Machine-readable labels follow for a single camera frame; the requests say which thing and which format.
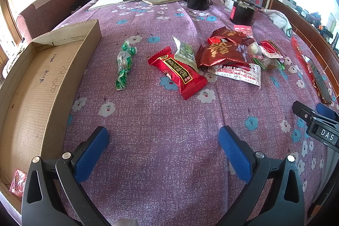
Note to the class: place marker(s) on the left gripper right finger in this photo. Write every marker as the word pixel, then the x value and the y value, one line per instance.
pixel 272 194

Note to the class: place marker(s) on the black smartphone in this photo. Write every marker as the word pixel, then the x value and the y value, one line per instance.
pixel 318 81

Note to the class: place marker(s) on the green clear candy packet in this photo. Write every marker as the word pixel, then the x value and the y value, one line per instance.
pixel 124 64

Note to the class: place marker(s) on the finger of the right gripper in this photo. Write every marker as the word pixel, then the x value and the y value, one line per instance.
pixel 327 112
pixel 304 112

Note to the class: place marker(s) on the red gold foil envelope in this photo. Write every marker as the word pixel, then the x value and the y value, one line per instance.
pixel 300 55

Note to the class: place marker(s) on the clear green-edged snack packet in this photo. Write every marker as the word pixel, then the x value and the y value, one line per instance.
pixel 269 63

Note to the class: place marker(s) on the long red black-label snack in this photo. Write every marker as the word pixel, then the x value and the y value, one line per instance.
pixel 189 82

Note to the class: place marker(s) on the cardboard box tray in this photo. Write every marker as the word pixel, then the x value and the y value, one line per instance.
pixel 37 97

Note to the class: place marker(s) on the small red snack packet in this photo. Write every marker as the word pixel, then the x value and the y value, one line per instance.
pixel 269 50

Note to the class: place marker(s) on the green leaf snack packet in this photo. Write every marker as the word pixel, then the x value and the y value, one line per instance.
pixel 185 54

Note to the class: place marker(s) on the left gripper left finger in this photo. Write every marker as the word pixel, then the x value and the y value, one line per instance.
pixel 53 194

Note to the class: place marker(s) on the white cloth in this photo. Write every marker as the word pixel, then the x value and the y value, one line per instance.
pixel 280 20

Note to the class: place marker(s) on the white red sachet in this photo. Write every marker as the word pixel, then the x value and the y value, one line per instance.
pixel 251 75

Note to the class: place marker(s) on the maroon armchair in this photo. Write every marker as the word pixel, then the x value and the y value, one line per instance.
pixel 42 16

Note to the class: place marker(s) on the near black jar with cork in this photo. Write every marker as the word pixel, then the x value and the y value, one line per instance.
pixel 243 12

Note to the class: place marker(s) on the wooden bench backrest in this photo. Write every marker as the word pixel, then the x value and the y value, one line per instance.
pixel 321 49

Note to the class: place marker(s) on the purple floral tablecloth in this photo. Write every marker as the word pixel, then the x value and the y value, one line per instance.
pixel 164 164

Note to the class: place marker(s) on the dark red gold-character snack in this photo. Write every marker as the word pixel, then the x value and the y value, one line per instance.
pixel 221 53

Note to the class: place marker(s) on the pink cartoon snack packet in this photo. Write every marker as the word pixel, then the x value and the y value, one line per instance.
pixel 252 46

